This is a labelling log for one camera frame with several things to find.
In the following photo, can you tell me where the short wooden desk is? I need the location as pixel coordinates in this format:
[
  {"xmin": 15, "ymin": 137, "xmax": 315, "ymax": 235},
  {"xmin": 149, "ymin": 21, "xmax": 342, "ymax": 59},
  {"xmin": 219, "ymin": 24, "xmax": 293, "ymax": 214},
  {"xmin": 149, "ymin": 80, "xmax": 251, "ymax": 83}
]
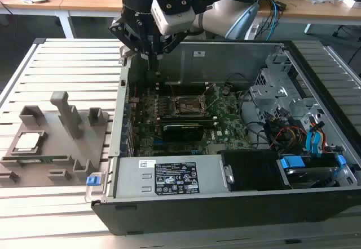
[{"xmin": 0, "ymin": 0, "xmax": 76, "ymax": 39}]

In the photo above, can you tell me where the silver square CPU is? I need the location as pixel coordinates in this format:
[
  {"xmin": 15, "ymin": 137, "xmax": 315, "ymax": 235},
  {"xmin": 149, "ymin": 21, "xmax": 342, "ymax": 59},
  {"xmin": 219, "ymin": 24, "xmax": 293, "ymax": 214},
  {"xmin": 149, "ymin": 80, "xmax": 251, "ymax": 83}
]
[{"xmin": 14, "ymin": 132, "xmax": 43, "ymax": 152}]

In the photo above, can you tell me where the black plastic shroud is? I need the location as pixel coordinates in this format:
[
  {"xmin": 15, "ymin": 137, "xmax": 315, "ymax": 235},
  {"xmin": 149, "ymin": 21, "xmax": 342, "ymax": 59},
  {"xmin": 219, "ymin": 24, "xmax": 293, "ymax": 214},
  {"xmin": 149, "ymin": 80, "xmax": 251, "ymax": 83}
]
[{"xmin": 219, "ymin": 149, "xmax": 283, "ymax": 193}]

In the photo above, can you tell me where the thin wire locking lever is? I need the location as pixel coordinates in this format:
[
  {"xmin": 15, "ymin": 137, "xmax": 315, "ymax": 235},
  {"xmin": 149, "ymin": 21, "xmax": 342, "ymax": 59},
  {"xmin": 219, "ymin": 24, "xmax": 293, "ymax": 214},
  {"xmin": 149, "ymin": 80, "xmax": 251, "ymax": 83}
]
[{"xmin": 166, "ymin": 76, "xmax": 178, "ymax": 101}]

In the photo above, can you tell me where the CPU socket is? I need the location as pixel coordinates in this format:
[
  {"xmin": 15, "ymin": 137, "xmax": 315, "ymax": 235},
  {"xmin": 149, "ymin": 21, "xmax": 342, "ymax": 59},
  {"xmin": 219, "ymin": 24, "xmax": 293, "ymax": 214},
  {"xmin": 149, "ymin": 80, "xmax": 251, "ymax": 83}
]
[{"xmin": 169, "ymin": 94, "xmax": 208, "ymax": 119}]

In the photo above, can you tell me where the blue cable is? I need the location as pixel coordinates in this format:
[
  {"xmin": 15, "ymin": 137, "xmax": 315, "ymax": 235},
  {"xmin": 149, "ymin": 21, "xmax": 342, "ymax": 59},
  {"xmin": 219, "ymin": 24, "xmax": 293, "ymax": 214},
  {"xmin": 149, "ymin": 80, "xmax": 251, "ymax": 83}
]
[{"xmin": 270, "ymin": 0, "xmax": 280, "ymax": 40}]

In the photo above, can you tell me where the red yellow wire bundle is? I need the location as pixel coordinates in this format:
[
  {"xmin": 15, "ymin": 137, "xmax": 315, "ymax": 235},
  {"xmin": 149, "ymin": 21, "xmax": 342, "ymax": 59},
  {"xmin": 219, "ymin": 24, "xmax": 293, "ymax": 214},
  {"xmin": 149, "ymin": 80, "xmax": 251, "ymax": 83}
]
[{"xmin": 271, "ymin": 125, "xmax": 307, "ymax": 149}]

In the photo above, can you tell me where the white power strip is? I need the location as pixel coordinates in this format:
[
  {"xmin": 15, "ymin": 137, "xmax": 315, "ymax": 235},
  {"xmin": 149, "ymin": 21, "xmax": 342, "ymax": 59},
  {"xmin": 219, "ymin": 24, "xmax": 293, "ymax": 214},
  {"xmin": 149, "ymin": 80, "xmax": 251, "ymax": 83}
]
[{"xmin": 244, "ymin": 23, "xmax": 261, "ymax": 41}]

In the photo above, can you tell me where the grey parts rack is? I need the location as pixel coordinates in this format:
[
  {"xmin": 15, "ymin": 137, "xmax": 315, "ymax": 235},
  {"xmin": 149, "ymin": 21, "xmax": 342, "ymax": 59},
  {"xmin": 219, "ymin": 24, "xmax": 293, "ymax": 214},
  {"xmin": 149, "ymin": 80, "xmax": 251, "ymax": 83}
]
[{"xmin": 0, "ymin": 91, "xmax": 111, "ymax": 188}]

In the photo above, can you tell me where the silver hard disk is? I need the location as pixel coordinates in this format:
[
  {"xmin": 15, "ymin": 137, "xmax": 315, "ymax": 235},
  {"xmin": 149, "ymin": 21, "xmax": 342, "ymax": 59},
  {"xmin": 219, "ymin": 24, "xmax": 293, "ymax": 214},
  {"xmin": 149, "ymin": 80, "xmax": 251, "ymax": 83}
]
[{"xmin": 286, "ymin": 166, "xmax": 335, "ymax": 189}]

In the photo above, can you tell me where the green RAM stick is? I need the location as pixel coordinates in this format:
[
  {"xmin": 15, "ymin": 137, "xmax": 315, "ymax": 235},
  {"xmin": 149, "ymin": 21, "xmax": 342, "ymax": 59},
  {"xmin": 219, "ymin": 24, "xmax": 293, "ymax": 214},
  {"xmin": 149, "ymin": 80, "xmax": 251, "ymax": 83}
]
[{"xmin": 2, "ymin": 154, "xmax": 71, "ymax": 164}]

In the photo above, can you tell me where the blue disk carrier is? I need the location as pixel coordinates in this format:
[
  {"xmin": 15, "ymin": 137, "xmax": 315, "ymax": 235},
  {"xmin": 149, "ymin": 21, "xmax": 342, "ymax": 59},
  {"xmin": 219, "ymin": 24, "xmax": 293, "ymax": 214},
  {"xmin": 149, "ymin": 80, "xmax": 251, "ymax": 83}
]
[{"xmin": 279, "ymin": 154, "xmax": 347, "ymax": 189}]

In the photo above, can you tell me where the grey plastic case latch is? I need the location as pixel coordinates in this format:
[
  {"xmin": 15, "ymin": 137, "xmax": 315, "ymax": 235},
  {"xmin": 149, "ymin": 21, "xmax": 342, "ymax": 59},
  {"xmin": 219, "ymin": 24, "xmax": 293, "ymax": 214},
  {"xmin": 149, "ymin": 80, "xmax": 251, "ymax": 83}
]
[{"xmin": 118, "ymin": 45, "xmax": 133, "ymax": 64}]

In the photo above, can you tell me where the silver power supply unit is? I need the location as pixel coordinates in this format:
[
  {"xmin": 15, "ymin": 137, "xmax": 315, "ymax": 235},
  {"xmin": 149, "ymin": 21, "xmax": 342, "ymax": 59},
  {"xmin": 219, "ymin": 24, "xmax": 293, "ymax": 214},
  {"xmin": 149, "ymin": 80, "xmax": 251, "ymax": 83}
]
[{"xmin": 112, "ymin": 155, "xmax": 227, "ymax": 202}]

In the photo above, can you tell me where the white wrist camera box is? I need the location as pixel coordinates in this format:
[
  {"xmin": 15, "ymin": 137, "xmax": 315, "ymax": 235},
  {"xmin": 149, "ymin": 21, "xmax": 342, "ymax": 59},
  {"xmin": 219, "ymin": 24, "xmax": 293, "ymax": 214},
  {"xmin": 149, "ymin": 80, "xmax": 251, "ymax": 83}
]
[{"xmin": 150, "ymin": 0, "xmax": 197, "ymax": 35}]

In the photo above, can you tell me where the black open PC case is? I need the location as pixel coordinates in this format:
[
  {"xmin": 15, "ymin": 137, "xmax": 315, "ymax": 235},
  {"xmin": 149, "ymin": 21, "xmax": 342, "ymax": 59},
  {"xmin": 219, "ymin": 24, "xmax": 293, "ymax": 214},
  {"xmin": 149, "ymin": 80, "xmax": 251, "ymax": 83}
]
[{"xmin": 90, "ymin": 39, "xmax": 361, "ymax": 236}]

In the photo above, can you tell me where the blue flat wire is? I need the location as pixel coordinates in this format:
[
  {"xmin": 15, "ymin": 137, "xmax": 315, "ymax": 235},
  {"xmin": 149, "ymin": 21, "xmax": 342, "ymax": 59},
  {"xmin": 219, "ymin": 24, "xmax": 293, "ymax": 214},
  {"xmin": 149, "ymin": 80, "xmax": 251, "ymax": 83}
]
[
  {"xmin": 307, "ymin": 127, "xmax": 319, "ymax": 158},
  {"xmin": 314, "ymin": 121, "xmax": 325, "ymax": 157}
]

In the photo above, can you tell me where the black RAM slot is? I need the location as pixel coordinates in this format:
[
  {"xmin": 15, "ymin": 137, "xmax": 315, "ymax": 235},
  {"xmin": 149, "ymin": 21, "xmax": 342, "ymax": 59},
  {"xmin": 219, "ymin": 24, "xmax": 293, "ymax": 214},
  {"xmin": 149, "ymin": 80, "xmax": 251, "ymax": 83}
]
[
  {"xmin": 156, "ymin": 86, "xmax": 210, "ymax": 94},
  {"xmin": 157, "ymin": 114, "xmax": 217, "ymax": 122},
  {"xmin": 157, "ymin": 118, "xmax": 218, "ymax": 128},
  {"xmin": 156, "ymin": 81, "xmax": 210, "ymax": 88}
]

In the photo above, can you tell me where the blue plastic latch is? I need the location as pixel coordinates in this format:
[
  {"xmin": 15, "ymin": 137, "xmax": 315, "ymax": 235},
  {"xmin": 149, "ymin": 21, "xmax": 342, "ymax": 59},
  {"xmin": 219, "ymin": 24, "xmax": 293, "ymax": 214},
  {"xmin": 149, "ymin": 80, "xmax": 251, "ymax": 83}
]
[{"xmin": 86, "ymin": 175, "xmax": 102, "ymax": 188}]

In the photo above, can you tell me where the black graphics card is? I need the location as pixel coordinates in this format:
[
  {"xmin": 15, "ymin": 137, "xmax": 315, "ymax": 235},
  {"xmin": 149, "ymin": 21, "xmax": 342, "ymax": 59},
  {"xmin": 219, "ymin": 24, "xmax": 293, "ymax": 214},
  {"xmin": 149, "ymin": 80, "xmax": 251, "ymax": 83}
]
[{"xmin": 162, "ymin": 123, "xmax": 204, "ymax": 143}]

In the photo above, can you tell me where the metal drive cage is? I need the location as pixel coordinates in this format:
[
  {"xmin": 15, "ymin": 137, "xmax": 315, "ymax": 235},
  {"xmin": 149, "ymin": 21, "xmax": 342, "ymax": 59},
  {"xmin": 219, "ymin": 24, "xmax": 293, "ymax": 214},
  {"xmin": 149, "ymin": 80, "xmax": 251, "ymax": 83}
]
[{"xmin": 249, "ymin": 68, "xmax": 325, "ymax": 126}]

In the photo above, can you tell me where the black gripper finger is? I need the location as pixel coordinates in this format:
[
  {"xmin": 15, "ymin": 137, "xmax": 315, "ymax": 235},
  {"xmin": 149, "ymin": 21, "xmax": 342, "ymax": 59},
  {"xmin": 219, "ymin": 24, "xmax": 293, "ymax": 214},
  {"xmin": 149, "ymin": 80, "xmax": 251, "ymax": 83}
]
[
  {"xmin": 108, "ymin": 17, "xmax": 155, "ymax": 60},
  {"xmin": 156, "ymin": 31, "xmax": 187, "ymax": 61}
]

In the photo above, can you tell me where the green motherboard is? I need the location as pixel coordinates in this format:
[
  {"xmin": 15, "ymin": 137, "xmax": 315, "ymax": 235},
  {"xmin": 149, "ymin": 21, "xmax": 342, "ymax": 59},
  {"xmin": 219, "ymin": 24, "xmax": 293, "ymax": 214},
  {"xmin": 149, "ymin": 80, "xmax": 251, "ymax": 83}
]
[{"xmin": 128, "ymin": 82, "xmax": 254, "ymax": 158}]

